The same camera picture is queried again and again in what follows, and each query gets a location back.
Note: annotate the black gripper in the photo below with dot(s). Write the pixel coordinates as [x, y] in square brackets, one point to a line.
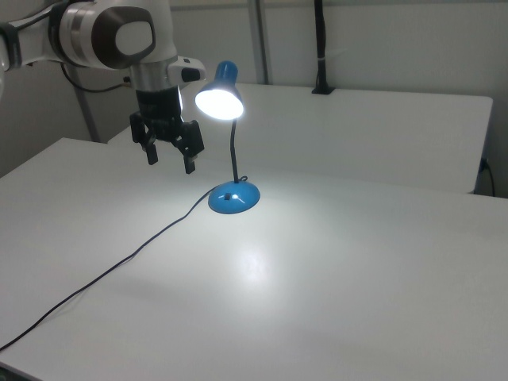
[158, 111]

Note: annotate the blue gooseneck desk lamp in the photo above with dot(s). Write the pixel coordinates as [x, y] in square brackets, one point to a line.
[234, 200]

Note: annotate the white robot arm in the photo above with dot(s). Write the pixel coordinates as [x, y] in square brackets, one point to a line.
[119, 35]

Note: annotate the black pole with white tie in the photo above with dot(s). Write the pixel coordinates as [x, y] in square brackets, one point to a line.
[320, 39]

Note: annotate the grey partition post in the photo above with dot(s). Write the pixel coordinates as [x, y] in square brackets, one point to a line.
[85, 107]
[258, 39]

